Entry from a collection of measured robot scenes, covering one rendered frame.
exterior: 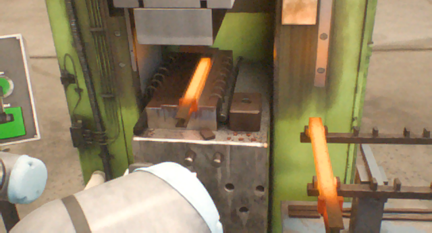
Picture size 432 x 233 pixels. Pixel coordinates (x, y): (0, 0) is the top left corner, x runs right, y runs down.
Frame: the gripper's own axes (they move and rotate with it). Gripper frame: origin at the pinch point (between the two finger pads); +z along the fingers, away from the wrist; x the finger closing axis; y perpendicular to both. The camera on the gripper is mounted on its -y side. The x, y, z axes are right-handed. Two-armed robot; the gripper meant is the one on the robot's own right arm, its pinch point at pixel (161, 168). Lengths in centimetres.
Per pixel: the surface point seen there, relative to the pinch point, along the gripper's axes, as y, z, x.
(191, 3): -27.6, 30.6, 2.5
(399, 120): 100, 203, 101
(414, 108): 100, 221, 115
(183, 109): -1.2, 24.6, -0.2
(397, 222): 28, 20, 57
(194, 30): -20.8, 30.6, 2.7
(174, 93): 1.0, 38.1, -5.8
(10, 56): -15, 24, -45
